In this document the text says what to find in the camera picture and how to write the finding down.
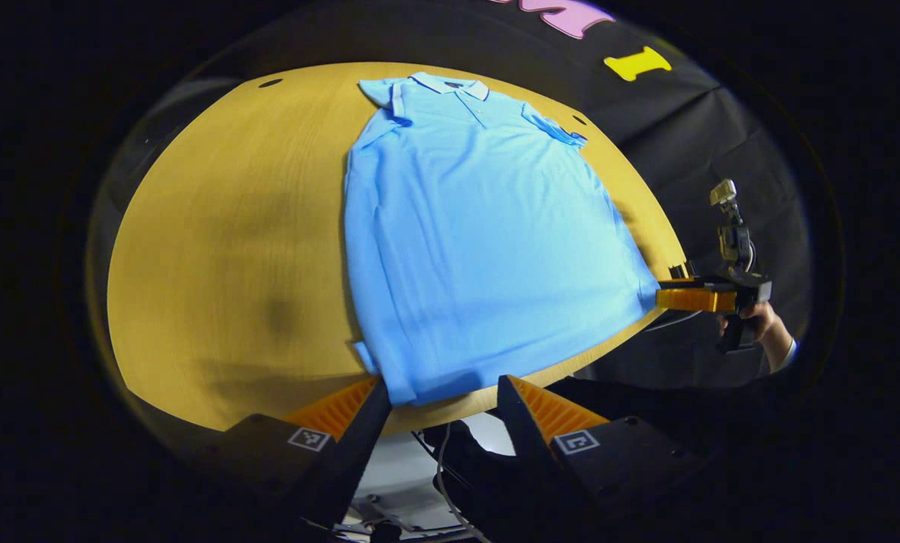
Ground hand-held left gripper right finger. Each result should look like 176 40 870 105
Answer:
496 374 705 530

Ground light blue T-shirt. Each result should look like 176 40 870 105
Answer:
342 72 660 408

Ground person's dark trousers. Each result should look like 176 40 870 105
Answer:
419 419 548 532

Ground black backdrop cloth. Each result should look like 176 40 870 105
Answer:
91 0 816 393

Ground thin white cable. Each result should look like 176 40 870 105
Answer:
435 422 492 543

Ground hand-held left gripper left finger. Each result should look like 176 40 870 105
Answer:
214 376 392 530

